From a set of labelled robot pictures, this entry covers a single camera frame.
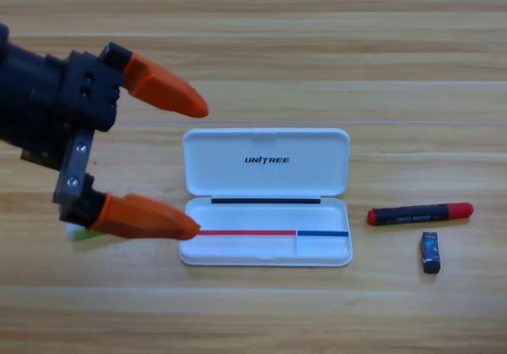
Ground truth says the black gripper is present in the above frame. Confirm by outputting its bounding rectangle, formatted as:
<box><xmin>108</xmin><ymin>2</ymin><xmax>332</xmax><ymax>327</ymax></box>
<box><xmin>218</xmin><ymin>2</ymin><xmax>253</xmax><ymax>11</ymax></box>
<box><xmin>0</xmin><ymin>21</ymin><xmax>210</xmax><ymax>209</ymax></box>

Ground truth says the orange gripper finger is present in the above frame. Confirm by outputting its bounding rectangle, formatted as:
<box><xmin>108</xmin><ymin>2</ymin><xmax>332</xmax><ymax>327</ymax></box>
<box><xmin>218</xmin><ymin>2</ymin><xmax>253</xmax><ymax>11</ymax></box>
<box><xmin>59</xmin><ymin>173</ymin><xmax>201</xmax><ymax>241</ymax></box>

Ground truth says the green highlighter pen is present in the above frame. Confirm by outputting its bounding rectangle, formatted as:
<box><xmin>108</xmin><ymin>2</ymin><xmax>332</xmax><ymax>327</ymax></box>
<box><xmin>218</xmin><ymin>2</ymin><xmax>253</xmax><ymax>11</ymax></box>
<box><xmin>65</xmin><ymin>221</ymin><xmax>105</xmax><ymax>242</ymax></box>

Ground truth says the red and black marker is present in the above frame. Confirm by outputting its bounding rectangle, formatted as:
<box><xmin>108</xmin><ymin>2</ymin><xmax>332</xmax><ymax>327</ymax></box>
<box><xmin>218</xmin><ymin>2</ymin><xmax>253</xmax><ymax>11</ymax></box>
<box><xmin>366</xmin><ymin>202</ymin><xmax>475</xmax><ymax>226</ymax></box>

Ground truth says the small black eraser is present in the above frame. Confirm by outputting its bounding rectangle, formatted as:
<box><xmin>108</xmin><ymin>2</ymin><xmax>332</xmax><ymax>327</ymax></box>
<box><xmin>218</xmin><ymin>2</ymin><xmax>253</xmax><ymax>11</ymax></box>
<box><xmin>421</xmin><ymin>230</ymin><xmax>442</xmax><ymax>275</ymax></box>

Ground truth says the white Unitree pencil case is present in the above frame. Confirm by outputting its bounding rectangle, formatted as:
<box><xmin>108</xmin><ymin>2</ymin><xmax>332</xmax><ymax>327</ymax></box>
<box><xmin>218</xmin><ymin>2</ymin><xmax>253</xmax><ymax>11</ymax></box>
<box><xmin>178</xmin><ymin>127</ymin><xmax>353</xmax><ymax>268</ymax></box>

